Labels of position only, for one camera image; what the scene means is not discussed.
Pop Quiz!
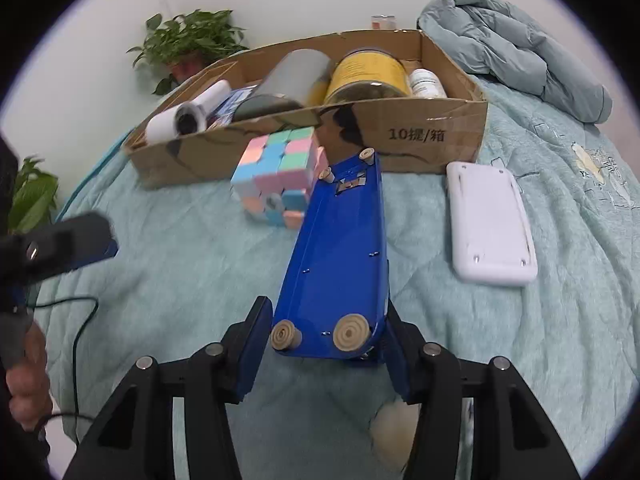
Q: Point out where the yellow label clear jar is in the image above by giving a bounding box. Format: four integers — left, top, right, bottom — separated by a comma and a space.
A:
322, 49, 412, 107

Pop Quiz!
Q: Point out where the cardboard box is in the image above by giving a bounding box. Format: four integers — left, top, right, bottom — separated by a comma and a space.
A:
122, 29, 490, 190

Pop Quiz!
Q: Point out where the person's left hand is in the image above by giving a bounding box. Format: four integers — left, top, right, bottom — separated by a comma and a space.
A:
6, 325, 53, 431

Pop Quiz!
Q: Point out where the silver metal cylinder tin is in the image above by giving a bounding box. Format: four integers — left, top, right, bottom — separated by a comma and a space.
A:
232, 49, 332, 122

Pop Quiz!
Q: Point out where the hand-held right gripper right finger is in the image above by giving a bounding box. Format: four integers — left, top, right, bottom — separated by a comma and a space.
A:
382, 300, 583, 480

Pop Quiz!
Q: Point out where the pastel puzzle cube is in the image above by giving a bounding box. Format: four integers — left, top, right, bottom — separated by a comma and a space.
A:
230, 126, 330, 230

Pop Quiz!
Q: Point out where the leafy green plant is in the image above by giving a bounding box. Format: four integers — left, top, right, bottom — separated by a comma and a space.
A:
7, 156, 60, 235

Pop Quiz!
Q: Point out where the blue long-arm stapler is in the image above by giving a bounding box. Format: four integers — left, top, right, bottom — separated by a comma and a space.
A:
270, 147, 390, 363

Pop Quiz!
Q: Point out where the black cable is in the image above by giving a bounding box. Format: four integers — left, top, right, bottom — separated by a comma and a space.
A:
32, 296, 101, 443

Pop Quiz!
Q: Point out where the white handheld vacuum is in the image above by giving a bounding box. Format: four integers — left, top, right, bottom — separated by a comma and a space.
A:
145, 80, 232, 145

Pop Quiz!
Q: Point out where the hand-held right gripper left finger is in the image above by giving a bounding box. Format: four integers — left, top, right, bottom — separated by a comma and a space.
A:
62, 296, 274, 480

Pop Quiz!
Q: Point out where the light blue down jacket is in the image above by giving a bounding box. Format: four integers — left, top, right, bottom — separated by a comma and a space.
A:
417, 0, 613, 124

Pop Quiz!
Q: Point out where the white flat plastic device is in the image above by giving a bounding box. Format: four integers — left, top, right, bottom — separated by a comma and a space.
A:
445, 161, 539, 287

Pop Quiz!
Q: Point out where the potted green plant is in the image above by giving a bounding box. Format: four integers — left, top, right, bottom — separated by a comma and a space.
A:
126, 9, 249, 96

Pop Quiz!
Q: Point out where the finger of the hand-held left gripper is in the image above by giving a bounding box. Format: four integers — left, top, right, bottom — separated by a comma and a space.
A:
0, 212, 118, 291

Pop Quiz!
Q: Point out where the colourful printed toy box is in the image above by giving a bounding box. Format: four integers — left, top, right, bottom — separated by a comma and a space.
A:
207, 86, 257, 128

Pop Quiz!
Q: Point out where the white squeeze bottle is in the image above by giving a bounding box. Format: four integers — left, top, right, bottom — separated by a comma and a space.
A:
409, 68, 447, 98

